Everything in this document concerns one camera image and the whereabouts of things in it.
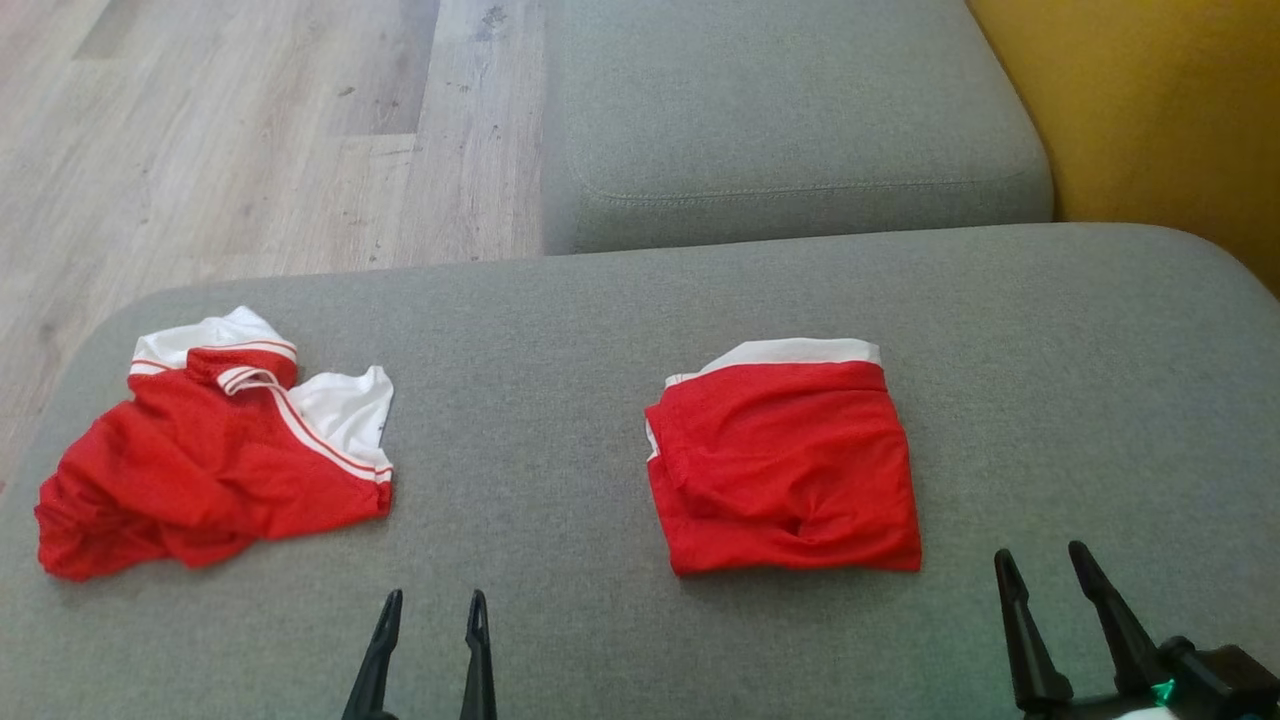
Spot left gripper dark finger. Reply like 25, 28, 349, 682
342, 590, 403, 720
460, 590, 498, 720

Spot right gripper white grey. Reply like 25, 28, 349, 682
994, 540, 1280, 720

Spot red basketball jersey white sleeves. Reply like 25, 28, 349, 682
34, 306, 395, 582

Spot red basketball shorts white band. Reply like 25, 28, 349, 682
644, 338, 923, 577

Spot large grey sofa seat cushion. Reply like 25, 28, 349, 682
0, 222, 1280, 720

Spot small grey sofa cushion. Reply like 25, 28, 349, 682
540, 0, 1054, 256

